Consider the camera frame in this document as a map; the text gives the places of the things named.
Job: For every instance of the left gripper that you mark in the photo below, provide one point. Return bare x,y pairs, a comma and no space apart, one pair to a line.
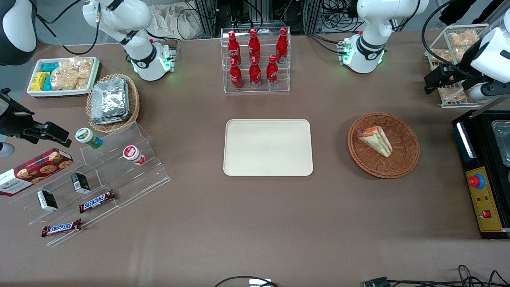
465,60

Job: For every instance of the clear bag of snacks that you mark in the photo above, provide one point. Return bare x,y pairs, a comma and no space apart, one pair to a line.
452,95
463,38
440,54

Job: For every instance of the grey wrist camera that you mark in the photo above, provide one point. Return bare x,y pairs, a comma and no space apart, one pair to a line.
4,149
490,91

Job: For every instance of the teal snack packet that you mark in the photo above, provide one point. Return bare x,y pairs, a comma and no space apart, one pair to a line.
47,83
50,67

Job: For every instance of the small black box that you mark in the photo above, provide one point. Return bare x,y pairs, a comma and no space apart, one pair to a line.
47,200
81,183

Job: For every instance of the clear acrylic bottle rack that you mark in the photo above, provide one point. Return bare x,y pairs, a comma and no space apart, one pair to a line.
263,89

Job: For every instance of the red tartan cookie box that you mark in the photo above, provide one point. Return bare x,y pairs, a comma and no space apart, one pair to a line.
34,171

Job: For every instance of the black machine with yellow panel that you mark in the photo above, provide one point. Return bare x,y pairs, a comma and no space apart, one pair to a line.
484,207

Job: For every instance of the white rectangular snack tray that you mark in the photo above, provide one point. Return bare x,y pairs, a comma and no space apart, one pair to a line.
63,93

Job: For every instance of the grey metal bar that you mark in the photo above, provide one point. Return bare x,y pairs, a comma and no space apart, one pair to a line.
494,104

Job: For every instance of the clear bag of crackers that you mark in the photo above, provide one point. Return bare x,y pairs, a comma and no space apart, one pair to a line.
71,73

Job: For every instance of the triangle sandwich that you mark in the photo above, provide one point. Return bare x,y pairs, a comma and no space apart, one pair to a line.
376,140

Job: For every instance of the clear acrylic stepped stand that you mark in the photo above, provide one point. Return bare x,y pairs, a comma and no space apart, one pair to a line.
131,187

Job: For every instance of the beige cloth bag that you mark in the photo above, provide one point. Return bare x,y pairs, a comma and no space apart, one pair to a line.
175,22

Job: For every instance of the yellow snack packets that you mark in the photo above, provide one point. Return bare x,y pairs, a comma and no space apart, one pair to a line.
39,81

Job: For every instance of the green lidded cup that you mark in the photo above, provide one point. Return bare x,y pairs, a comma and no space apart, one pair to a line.
88,137

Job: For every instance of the brown Snickers bar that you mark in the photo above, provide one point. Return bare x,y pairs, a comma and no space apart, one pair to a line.
97,201
61,228

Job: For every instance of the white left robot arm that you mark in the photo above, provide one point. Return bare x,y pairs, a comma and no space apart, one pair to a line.
370,24

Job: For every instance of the red lidded cup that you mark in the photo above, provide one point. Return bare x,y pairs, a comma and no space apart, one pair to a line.
133,154

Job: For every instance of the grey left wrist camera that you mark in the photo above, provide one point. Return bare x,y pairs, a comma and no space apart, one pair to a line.
490,91

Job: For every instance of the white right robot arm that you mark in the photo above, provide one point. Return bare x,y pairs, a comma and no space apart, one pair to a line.
135,20

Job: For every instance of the red cola bottle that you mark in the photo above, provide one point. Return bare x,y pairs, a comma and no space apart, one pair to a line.
254,46
255,73
272,71
234,48
282,44
236,75

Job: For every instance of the oval wicker basket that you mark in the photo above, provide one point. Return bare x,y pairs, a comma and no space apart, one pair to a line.
133,103

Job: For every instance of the round brown wicker basket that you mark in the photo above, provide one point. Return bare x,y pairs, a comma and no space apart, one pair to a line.
402,159

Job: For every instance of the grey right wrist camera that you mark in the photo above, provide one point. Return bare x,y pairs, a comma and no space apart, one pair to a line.
4,149

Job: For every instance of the silver foil packs stack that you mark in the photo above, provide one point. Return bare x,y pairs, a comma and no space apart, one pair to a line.
109,101

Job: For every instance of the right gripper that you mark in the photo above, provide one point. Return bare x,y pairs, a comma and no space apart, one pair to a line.
8,115

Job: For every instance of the steel pan in machine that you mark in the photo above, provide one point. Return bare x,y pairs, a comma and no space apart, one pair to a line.
503,139

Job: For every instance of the beige plastic tray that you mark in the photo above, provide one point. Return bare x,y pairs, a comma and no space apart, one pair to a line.
267,147

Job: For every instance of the aluminium frame post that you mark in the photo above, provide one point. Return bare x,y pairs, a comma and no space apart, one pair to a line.
312,16
206,18

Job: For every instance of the small white device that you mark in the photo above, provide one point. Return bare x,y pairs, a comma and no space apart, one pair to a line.
261,283

